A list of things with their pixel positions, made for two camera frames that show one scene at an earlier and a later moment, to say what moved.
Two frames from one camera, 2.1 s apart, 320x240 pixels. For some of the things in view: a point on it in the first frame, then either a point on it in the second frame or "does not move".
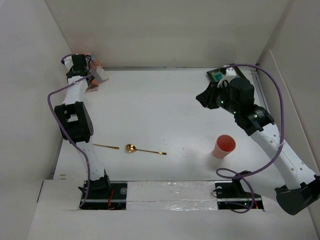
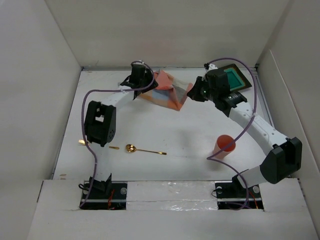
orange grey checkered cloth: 98,77 → 170,92
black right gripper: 206,97 → 193,93
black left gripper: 71,71 → 148,76
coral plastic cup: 225,144 does not move
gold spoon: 131,148 does not move
